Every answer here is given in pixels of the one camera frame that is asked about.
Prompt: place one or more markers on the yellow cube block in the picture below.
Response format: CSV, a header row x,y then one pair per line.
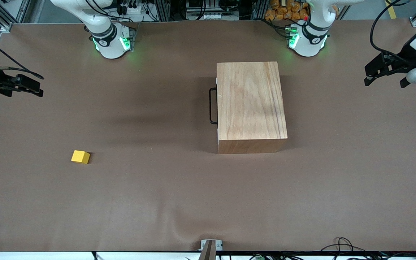
x,y
79,156

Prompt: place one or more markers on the grey metal table clamp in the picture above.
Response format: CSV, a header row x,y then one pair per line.
x,y
208,249

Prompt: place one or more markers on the white power strip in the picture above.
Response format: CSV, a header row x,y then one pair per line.
x,y
132,10

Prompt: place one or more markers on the grey arm base bracket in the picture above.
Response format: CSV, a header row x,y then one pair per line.
x,y
133,34

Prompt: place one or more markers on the orange snack bags pile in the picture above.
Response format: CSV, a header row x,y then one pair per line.
x,y
284,11

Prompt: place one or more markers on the wooden drawer cabinet box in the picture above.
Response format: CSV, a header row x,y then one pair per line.
x,y
251,104

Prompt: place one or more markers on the aluminium frame post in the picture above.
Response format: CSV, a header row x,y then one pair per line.
x,y
163,9

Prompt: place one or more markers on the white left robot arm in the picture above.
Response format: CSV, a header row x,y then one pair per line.
x,y
307,45

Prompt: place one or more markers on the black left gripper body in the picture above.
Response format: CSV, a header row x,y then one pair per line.
x,y
404,60

